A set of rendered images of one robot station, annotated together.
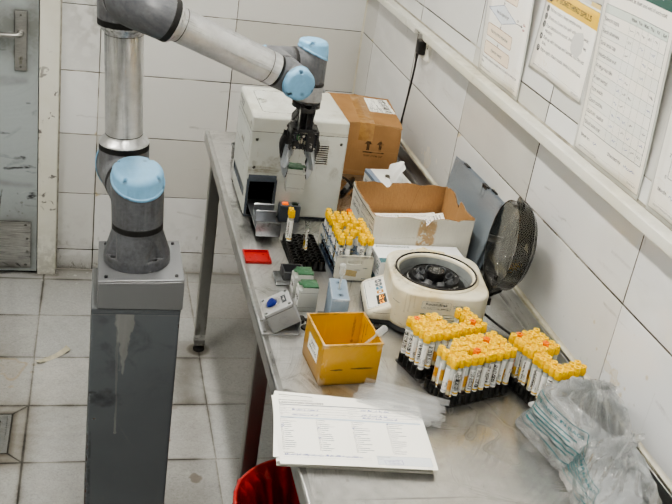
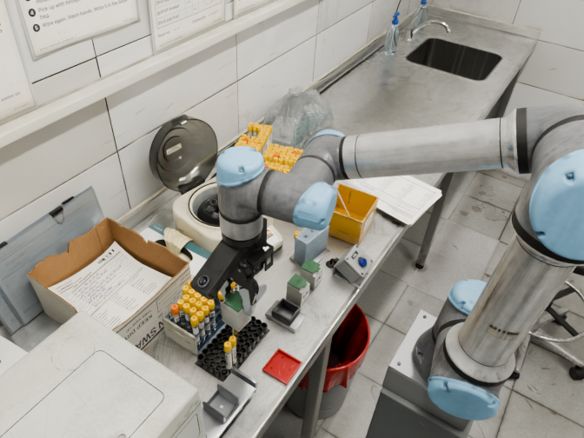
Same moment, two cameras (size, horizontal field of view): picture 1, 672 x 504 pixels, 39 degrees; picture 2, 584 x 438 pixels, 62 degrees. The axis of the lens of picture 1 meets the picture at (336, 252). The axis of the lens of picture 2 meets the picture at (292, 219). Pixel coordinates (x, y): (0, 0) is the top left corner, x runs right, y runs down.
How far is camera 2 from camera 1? 2.72 m
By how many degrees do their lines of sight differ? 100
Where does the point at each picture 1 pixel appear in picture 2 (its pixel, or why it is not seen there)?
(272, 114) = (164, 379)
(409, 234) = (160, 258)
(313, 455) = (421, 186)
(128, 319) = not seen: hidden behind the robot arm
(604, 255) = (215, 77)
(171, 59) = not seen: outside the picture
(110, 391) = not seen: hidden behind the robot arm
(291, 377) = (383, 234)
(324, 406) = (388, 203)
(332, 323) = (342, 221)
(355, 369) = (352, 204)
